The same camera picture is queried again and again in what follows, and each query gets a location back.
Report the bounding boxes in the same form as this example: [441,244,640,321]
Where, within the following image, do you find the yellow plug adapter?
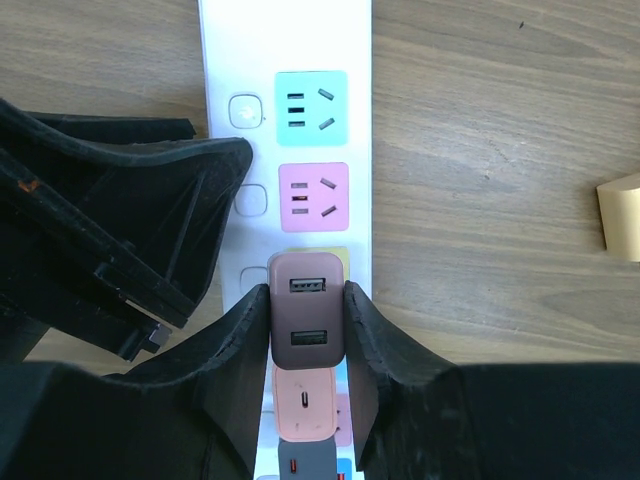
[596,173,640,263]

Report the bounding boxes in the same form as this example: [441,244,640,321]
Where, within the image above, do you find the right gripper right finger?
[343,282,639,479]

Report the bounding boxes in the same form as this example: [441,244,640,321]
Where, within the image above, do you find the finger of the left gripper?
[29,112,196,143]

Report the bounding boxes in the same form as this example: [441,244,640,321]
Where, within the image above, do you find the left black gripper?
[1,102,253,360]

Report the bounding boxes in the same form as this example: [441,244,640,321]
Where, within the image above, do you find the white power strip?
[197,0,374,480]

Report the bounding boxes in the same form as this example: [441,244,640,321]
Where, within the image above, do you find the mauve brown plug adapter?
[269,252,345,370]

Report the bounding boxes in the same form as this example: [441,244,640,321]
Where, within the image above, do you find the pink plug adapter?
[272,366,337,442]

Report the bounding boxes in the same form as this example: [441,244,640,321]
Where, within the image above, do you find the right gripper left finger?
[1,285,270,479]

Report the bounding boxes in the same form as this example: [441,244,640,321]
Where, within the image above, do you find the dark grey plug adapter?
[278,437,338,480]

